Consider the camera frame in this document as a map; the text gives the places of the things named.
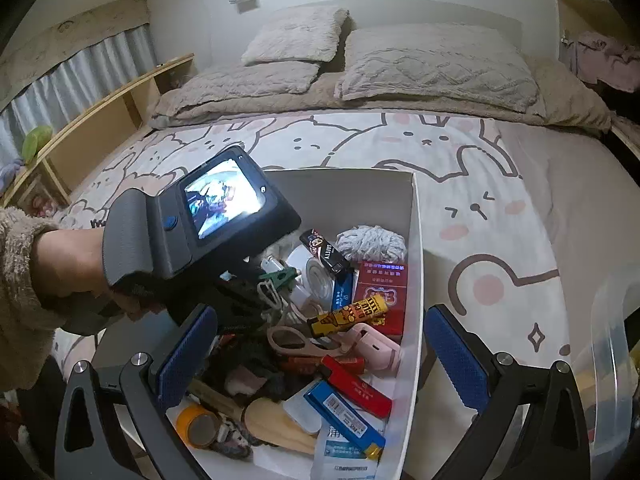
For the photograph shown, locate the doll display box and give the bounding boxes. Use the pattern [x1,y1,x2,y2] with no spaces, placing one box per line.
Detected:
[12,169,70,218]

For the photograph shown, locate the wooden rectangular board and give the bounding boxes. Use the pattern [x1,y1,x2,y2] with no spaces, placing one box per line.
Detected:
[243,398,317,455]

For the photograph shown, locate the clear plastic storage bin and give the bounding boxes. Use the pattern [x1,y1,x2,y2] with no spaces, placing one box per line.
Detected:
[572,264,639,479]

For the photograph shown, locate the red lighter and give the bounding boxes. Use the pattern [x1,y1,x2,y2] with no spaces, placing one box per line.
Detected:
[318,356,393,419]

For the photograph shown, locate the bunny print bed blanket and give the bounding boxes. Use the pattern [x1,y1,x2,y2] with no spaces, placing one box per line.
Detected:
[49,109,576,480]

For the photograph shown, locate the green plush toy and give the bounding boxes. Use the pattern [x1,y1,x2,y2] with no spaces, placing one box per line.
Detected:
[22,125,53,165]

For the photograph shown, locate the white yarn ball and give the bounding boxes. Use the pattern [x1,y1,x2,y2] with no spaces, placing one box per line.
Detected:
[335,226,407,263]

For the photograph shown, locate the yellow orange lighter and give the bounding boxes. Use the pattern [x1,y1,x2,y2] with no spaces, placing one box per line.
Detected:
[307,294,388,338]

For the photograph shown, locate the person left hand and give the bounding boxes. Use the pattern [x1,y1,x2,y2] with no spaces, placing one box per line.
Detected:
[29,228,165,321]

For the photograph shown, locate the red cigarette pack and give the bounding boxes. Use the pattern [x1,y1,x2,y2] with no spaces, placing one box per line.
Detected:
[355,260,408,342]

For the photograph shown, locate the grey blue curtain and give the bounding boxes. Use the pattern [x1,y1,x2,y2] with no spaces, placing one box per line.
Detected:
[1,24,157,165]

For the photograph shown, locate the large beige quilted pillow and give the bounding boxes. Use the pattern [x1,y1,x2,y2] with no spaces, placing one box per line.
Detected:
[334,24,546,116]

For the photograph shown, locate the pink scissors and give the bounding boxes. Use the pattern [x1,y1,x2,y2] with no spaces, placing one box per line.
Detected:
[266,326,350,358]

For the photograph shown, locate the white shoe box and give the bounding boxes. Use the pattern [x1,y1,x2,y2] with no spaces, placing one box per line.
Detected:
[92,167,426,480]

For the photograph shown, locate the small fluffy beige pillow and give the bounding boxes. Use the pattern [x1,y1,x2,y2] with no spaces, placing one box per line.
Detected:
[241,4,349,66]

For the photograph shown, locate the pile of pink clothes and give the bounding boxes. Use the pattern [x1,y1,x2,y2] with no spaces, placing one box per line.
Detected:
[576,32,639,93]

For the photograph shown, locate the folded beige quilt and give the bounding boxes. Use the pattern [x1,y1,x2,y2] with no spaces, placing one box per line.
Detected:
[148,58,321,129]

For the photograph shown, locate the purple plush toy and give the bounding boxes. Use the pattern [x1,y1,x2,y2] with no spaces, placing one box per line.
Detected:
[0,158,25,194]

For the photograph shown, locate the wooden bedside shelf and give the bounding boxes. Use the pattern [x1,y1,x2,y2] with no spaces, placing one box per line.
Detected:
[1,53,195,206]

